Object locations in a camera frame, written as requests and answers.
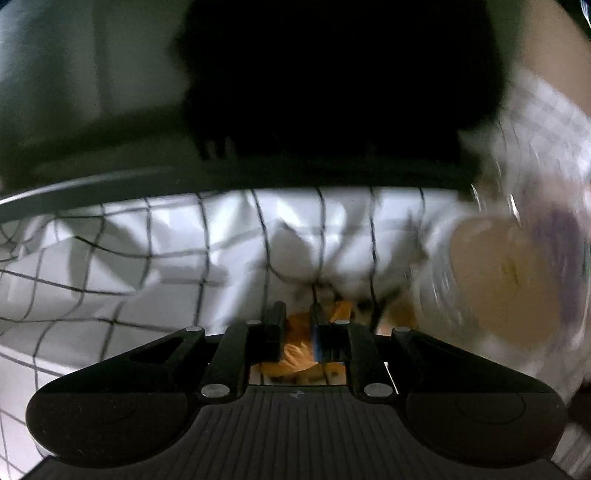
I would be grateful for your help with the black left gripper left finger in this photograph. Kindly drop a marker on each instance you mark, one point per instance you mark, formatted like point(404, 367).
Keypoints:
point(265, 336)

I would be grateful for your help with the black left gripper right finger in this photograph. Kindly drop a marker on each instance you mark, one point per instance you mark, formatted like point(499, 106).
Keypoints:
point(329, 331)

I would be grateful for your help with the orange fabric flower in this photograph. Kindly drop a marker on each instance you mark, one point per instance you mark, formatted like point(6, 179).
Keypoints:
point(297, 365)

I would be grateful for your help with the clear jar with beige lid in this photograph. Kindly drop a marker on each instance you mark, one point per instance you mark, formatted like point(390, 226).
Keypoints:
point(509, 278)

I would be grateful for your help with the white grid tablecloth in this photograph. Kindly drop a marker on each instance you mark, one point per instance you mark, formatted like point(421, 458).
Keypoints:
point(123, 348)

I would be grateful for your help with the black monitor screen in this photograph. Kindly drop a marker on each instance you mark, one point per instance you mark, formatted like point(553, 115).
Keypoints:
point(106, 101)

